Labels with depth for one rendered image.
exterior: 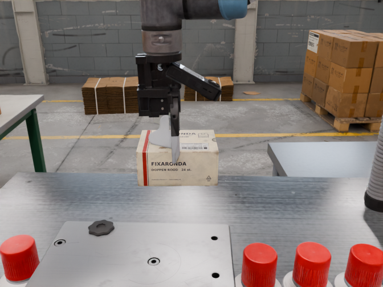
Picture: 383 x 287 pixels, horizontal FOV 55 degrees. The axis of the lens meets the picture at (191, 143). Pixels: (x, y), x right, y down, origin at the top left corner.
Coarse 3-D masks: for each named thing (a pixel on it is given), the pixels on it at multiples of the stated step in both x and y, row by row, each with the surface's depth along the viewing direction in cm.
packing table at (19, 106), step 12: (0, 96) 204; (12, 96) 204; (24, 96) 204; (36, 96) 204; (12, 108) 183; (24, 108) 183; (0, 120) 166; (12, 120) 169; (24, 120) 194; (36, 120) 208; (0, 132) 158; (36, 132) 208; (36, 144) 210; (36, 156) 213; (36, 168) 216
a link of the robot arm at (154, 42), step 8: (144, 32) 66; (152, 32) 65; (160, 32) 65; (168, 32) 65; (176, 32) 66; (144, 40) 67; (152, 40) 66; (160, 40) 65; (168, 40) 66; (176, 40) 67; (144, 48) 68; (152, 48) 66; (160, 48) 66; (168, 48) 66; (176, 48) 67
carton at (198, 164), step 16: (144, 144) 74; (192, 144) 75; (208, 144) 75; (144, 160) 72; (160, 160) 72; (192, 160) 72; (208, 160) 72; (144, 176) 73; (160, 176) 73; (176, 176) 73; (192, 176) 73; (208, 176) 73
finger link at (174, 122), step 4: (176, 100) 69; (172, 104) 69; (176, 104) 69; (172, 108) 69; (176, 108) 69; (172, 112) 69; (176, 112) 69; (172, 116) 69; (176, 116) 69; (172, 120) 69; (176, 120) 69; (172, 124) 69; (176, 124) 69; (172, 128) 69; (176, 128) 69; (172, 132) 69; (176, 132) 69; (172, 136) 69
